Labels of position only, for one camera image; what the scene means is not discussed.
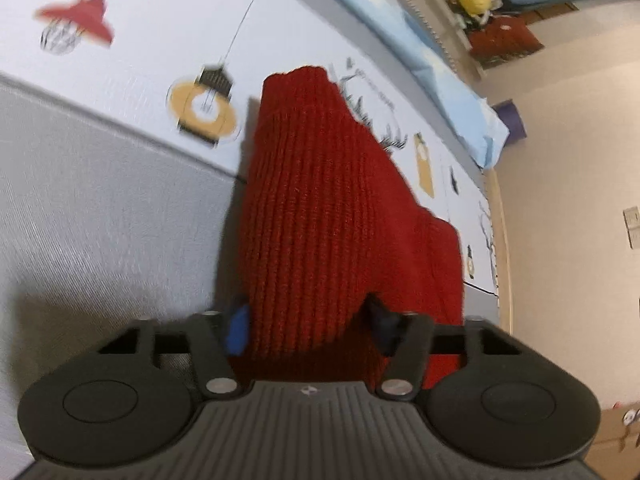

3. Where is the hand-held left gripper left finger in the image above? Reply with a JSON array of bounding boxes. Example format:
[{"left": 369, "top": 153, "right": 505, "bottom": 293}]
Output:
[{"left": 95, "top": 302, "right": 252, "bottom": 401}]

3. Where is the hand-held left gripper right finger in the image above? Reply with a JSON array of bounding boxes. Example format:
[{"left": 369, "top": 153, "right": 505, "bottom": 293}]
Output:
[{"left": 364, "top": 294, "right": 523, "bottom": 402}]

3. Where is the red knit sweater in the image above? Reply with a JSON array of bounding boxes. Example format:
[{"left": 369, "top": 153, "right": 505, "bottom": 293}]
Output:
[{"left": 234, "top": 66, "right": 467, "bottom": 396}]

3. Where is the printed grey white bedsheet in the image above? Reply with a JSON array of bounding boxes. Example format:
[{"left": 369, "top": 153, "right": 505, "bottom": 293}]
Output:
[{"left": 0, "top": 0, "right": 501, "bottom": 467}]

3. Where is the purple object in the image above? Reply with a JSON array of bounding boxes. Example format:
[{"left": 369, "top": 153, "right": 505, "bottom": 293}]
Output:
[{"left": 492, "top": 101, "right": 527, "bottom": 144}]

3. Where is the light blue quilt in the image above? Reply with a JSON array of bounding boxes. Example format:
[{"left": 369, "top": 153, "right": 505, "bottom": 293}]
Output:
[{"left": 290, "top": 0, "right": 511, "bottom": 170}]

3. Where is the cardboard box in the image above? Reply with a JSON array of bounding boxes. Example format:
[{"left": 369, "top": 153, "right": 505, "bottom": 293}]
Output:
[{"left": 589, "top": 402, "right": 640, "bottom": 462}]

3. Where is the red cushion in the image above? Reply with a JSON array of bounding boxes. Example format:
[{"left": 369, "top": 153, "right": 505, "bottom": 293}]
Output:
[{"left": 467, "top": 16, "right": 546, "bottom": 62}]

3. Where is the wooden bed frame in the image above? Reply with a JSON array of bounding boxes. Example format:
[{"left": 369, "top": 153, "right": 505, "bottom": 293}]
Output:
[{"left": 481, "top": 166, "right": 516, "bottom": 337}]

